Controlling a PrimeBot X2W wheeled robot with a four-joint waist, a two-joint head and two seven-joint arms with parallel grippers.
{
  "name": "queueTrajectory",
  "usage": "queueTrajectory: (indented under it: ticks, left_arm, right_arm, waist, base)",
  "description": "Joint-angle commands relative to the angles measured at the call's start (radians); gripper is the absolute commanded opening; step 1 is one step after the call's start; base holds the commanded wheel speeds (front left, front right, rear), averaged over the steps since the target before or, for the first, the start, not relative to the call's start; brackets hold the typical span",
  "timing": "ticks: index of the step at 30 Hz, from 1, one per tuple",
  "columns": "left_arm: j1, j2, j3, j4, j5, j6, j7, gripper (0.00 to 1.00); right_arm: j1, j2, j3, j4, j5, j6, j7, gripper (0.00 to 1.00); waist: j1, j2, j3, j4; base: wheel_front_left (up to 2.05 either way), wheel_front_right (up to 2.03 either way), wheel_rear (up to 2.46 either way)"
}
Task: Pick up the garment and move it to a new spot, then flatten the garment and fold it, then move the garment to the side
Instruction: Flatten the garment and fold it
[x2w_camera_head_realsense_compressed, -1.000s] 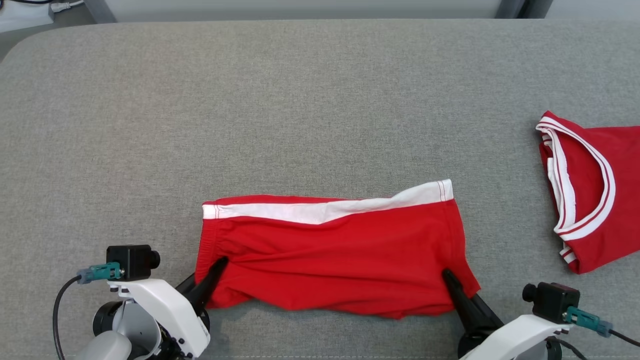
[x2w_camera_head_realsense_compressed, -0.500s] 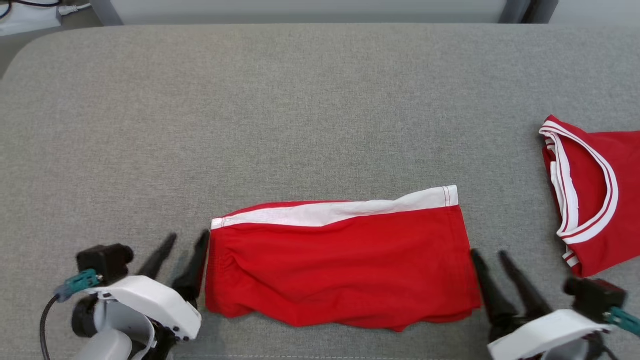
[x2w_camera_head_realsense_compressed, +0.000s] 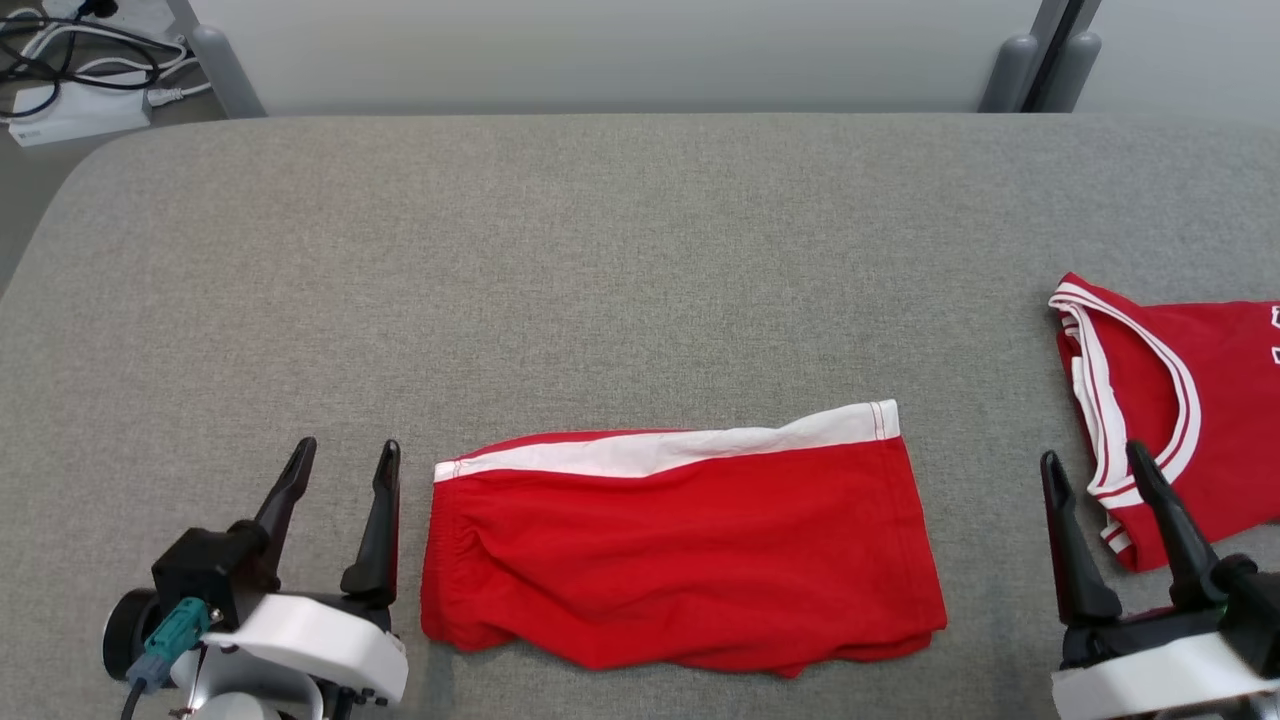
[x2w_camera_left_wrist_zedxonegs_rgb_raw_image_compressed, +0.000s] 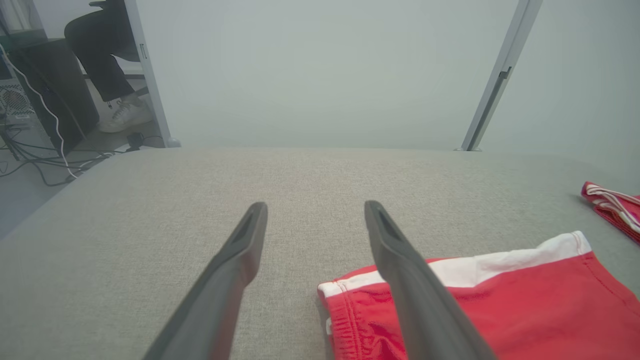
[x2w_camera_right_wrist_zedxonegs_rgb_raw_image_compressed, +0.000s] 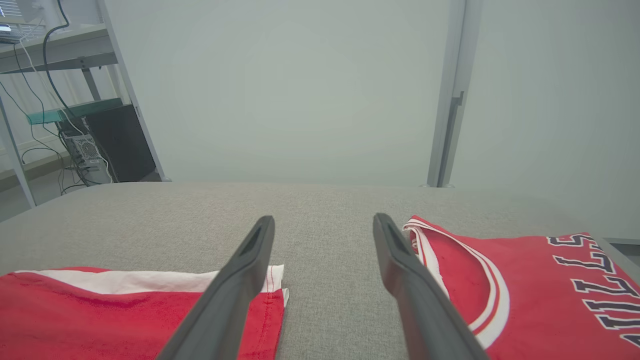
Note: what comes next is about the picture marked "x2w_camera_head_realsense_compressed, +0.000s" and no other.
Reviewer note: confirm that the dark partition post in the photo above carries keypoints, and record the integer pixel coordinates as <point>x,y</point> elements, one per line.
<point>1058,50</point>

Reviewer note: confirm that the grey partition foot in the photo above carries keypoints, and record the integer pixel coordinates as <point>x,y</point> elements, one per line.
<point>1073,75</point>
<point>1010,75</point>
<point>228,75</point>

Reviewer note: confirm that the black power adapter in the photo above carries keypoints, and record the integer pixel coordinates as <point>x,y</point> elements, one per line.
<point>95,8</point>

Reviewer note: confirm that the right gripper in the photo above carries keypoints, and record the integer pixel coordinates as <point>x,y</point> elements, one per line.
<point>1150,680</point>

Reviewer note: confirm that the wide light grey partition panel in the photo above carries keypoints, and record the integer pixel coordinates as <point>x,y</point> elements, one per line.
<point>620,50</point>

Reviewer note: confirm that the red jersey with white trim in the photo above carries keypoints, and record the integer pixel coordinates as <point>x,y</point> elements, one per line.
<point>1230,420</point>

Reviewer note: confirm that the light grey partition post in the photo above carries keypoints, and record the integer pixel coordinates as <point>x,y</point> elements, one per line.
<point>185,12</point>

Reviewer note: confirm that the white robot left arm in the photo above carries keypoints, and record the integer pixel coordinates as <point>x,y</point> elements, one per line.
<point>240,705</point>

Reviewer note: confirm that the red shorts with white stripe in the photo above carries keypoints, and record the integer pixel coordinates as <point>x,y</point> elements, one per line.
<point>680,560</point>

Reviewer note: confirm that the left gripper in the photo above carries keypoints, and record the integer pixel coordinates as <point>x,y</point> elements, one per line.
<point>215,575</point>

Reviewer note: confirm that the narrow light grey partition panel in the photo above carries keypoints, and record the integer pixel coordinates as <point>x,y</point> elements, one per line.
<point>1190,50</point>

